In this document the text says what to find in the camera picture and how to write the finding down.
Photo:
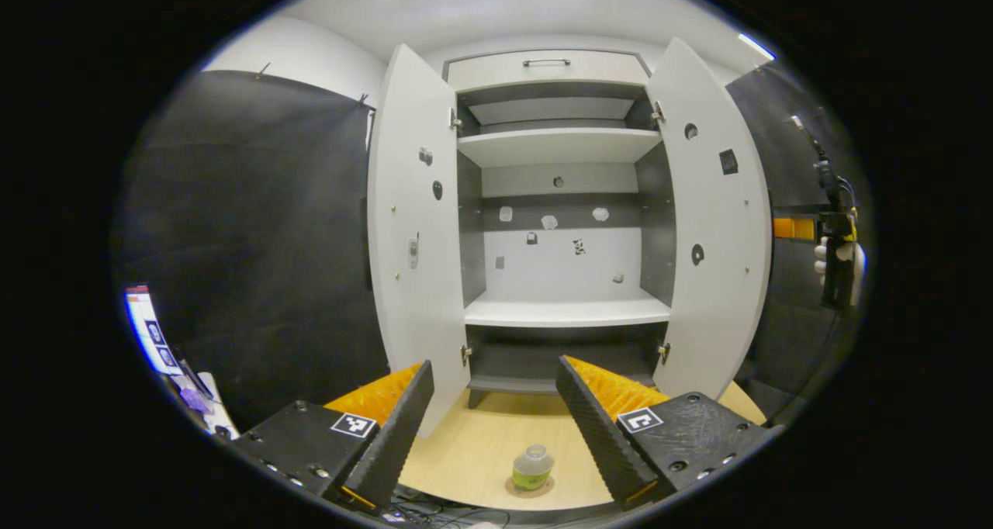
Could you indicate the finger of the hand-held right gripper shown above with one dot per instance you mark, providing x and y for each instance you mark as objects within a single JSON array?
[{"x": 793, "y": 229}]

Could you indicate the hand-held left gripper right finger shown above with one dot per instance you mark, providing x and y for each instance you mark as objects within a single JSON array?
[{"x": 597, "y": 436}]

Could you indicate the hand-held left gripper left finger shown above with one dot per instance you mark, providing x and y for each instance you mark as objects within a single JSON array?
[{"x": 396, "y": 436}]

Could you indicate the round brown coaster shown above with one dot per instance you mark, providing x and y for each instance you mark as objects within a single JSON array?
[{"x": 547, "y": 489}]

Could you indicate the green label plastic bottle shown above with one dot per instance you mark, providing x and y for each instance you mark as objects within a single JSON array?
[{"x": 533, "y": 471}]

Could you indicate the white cabinet door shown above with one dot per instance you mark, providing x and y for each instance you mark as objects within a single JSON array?
[
  {"x": 411, "y": 203},
  {"x": 717, "y": 211}
]

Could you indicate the white and grey cabinet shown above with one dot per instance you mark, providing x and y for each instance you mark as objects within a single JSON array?
[{"x": 543, "y": 273}]

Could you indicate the white cabinet shelf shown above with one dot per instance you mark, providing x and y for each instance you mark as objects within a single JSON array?
[
  {"x": 558, "y": 312},
  {"x": 558, "y": 147}
]

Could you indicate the white cabinet drawer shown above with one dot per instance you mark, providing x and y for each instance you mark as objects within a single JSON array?
[{"x": 496, "y": 73}]

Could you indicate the white paper sheet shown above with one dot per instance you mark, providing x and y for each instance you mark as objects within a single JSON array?
[{"x": 221, "y": 409}]

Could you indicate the ceiling light panel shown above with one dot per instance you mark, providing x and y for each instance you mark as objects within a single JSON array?
[{"x": 756, "y": 46}]

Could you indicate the black backdrop cloth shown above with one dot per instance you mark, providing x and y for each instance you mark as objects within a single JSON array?
[{"x": 256, "y": 242}]

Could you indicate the computer monitor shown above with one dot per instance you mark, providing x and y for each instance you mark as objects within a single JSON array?
[{"x": 151, "y": 331}]

